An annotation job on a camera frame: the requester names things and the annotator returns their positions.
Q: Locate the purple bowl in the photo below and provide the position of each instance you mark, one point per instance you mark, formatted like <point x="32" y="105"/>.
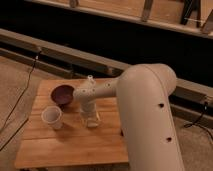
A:
<point x="62" y="95"/>

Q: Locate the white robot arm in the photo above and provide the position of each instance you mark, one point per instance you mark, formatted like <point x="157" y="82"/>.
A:
<point x="142" y="92"/>

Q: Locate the white plastic cup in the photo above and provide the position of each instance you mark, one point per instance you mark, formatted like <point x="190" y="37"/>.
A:
<point x="52" y="115"/>

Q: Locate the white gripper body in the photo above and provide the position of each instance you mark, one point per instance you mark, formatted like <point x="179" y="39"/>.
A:
<point x="88" y="109"/>

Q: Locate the white sponge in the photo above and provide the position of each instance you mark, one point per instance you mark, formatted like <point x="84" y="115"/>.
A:
<point x="92" y="122"/>

